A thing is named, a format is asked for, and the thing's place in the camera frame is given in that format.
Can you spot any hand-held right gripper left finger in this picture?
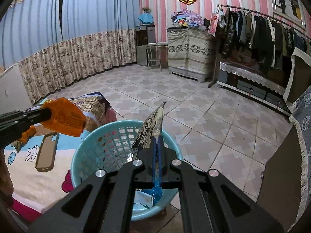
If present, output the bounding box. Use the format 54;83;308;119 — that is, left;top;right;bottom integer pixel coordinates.
28;136;157;233

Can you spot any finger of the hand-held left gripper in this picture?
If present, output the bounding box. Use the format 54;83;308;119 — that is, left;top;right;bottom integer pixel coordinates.
0;107;52;127
0;124;32;149

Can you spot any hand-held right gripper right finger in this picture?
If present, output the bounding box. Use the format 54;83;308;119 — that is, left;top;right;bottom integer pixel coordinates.
158;136;285;233

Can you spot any blue plastic bag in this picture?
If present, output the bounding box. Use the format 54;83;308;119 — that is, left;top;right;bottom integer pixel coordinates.
140;180;164;201

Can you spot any white paper scrap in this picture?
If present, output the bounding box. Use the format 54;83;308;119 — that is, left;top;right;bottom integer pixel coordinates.
134;190;155;208

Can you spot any light blue plastic basket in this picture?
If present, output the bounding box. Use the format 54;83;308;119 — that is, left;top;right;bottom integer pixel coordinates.
70;120;183;222

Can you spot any person's left forearm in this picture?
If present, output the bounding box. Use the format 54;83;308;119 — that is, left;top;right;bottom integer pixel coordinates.
0;150;15;208

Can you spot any orange fruit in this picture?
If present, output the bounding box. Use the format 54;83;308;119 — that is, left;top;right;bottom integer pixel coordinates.
19;126;37;144

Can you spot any white cabinet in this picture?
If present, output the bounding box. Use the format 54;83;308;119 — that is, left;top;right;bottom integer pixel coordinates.
0;63;33;115

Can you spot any brown phone case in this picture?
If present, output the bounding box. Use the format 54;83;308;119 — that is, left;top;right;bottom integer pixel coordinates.
35;132;60;173

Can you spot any blue floral curtain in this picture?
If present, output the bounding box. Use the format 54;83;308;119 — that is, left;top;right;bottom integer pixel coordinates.
0;0;65;103
59;0;141;86

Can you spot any cloth-covered washing machine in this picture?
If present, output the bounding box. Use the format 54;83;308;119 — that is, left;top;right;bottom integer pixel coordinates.
167;27;217;82

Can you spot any grey water dispenser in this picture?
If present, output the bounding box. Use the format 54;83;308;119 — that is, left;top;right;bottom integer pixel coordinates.
135;25;156;66

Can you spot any small metal stool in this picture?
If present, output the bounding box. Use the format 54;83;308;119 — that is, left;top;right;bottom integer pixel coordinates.
142;43;169;71

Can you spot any brown wooden cabinet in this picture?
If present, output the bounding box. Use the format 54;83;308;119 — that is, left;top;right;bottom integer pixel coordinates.
256;124;307;233

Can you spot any low bench with lace cloth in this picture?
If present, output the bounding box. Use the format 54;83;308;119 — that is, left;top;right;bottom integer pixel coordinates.
217;61;292;116

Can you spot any blue cloth cover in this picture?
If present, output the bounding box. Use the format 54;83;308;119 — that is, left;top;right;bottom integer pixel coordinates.
138;13;154;25

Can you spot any pile of folded clothes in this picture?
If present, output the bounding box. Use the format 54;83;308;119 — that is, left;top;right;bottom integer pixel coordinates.
170;8;205;29

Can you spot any pink hanging bag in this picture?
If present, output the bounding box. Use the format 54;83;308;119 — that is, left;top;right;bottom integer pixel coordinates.
207;7;220;38

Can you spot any grey lace cloth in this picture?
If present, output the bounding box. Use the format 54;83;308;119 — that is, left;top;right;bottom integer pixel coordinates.
289;86;311;233

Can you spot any row of hanging clothes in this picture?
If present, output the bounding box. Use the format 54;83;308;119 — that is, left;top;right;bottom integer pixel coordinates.
219;7;311;78

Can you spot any brown board with white border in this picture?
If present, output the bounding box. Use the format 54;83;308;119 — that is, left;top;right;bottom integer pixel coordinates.
283;47;311;113

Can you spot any metal clothes rack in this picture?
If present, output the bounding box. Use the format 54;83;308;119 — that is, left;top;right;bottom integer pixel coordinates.
208;3;311;88

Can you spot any framed wall picture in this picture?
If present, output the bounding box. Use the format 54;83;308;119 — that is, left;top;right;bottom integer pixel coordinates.
268;0;307;31

